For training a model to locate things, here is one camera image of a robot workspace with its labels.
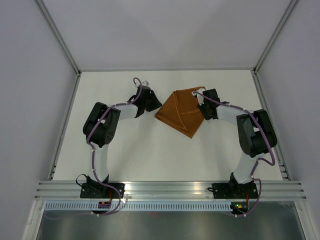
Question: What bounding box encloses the white slotted cable duct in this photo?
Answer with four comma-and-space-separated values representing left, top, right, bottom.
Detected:
45, 200, 232, 212

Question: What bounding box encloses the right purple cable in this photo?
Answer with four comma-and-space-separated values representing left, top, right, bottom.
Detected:
192, 91, 277, 218

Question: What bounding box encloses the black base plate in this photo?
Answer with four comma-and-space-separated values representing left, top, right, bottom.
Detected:
211, 181, 259, 200
80, 182, 125, 199

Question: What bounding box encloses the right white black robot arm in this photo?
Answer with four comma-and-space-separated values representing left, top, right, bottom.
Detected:
192, 88, 278, 198

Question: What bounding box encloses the right aluminium frame post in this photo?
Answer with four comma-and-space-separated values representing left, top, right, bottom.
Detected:
252, 0, 300, 73

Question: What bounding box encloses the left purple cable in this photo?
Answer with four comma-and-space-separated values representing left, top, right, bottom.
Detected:
44, 77, 143, 221

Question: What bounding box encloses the left aluminium frame post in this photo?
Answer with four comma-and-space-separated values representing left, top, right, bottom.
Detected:
33, 0, 81, 76

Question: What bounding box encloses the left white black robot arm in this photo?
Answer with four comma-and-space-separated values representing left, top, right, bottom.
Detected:
82, 86, 162, 198

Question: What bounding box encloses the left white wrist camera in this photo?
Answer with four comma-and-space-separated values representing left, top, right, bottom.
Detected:
133, 79, 150, 89

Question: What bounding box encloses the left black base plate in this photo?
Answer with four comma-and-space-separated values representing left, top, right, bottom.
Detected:
80, 182, 125, 199

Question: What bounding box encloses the aluminium frame post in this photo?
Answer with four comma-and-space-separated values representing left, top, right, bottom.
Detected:
33, 0, 81, 76
252, 0, 300, 73

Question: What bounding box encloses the purple cable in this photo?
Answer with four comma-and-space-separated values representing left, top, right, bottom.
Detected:
44, 77, 143, 221
192, 91, 277, 218

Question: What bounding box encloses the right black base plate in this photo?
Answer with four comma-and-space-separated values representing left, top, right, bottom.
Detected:
211, 181, 259, 200

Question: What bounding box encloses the orange-brown cloth napkin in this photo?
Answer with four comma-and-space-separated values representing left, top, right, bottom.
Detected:
155, 86, 204, 138

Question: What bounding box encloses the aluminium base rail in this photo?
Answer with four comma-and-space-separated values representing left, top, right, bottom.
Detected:
33, 180, 307, 202

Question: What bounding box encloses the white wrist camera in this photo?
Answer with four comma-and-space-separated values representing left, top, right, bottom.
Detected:
191, 87, 206, 106
133, 79, 150, 89

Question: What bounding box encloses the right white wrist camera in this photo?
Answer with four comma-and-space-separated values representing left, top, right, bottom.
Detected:
191, 87, 206, 106

